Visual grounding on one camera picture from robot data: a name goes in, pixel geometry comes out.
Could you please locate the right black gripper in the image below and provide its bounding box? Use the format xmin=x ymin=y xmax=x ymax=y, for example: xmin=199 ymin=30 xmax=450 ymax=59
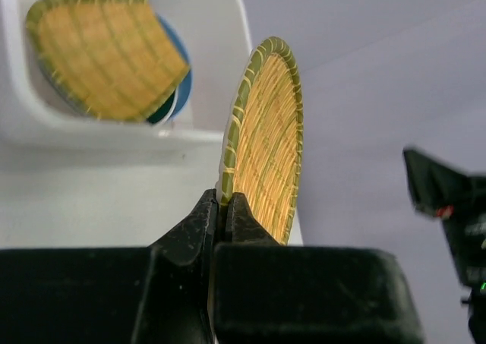
xmin=402 ymin=147 xmax=485 ymax=343

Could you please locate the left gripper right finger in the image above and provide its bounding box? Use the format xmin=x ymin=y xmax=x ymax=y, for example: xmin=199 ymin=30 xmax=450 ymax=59
xmin=212 ymin=193 xmax=424 ymax=343

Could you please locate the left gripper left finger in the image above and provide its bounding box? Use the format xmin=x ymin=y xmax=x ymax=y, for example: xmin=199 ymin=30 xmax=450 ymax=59
xmin=1 ymin=190 xmax=218 ymax=343

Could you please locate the round bamboo woven plate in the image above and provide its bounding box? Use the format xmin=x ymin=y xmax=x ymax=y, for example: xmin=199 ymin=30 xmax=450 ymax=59
xmin=216 ymin=36 xmax=303 ymax=245

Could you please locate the green rimmed white plate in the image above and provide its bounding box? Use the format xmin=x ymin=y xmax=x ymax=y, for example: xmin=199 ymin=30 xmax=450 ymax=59
xmin=146 ymin=90 xmax=178 ymax=125

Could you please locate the blue plastic plate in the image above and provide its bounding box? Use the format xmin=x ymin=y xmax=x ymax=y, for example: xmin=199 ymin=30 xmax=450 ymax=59
xmin=156 ymin=14 xmax=193 ymax=123

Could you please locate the rectangular bamboo woven tray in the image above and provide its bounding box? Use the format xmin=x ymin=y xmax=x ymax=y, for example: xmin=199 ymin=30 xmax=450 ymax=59
xmin=24 ymin=0 xmax=185 ymax=123

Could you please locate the white plastic bin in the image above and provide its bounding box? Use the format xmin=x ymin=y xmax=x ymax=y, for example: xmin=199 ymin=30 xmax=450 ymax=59
xmin=0 ymin=0 xmax=305 ymax=248

